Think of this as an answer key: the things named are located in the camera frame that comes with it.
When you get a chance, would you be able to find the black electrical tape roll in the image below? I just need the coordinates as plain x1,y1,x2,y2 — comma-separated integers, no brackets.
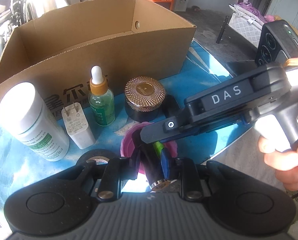
76,148,118,165

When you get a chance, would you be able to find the pink plastic lid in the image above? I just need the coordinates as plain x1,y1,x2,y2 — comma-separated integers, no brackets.
120,121,178,176

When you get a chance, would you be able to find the black cylinder tube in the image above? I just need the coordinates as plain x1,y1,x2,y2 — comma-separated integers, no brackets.
132,129,170,191

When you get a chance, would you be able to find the green glue stick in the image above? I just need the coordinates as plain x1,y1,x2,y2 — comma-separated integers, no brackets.
153,141,165,159

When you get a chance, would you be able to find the gold lid black jar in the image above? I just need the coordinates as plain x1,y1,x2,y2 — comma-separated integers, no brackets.
124,76,166,122

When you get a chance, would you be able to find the green dropper bottle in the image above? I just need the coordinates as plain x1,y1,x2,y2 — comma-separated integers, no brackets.
88,66,115,126

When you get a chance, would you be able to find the person's right hand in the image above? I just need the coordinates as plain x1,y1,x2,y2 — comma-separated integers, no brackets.
258,136,298,191

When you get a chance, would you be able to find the black tracker device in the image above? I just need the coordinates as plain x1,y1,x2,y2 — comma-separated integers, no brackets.
255,20,298,66

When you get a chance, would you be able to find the white power adapter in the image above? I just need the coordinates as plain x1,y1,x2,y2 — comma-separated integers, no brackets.
61,102,96,150

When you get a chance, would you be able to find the white quilted basket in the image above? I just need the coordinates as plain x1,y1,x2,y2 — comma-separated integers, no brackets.
229,0,267,48

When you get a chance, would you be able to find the open cardboard box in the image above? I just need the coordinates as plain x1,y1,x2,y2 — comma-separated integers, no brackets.
0,0,196,109

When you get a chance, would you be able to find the white pill bottle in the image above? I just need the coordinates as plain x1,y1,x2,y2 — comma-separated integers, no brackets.
0,82,69,161

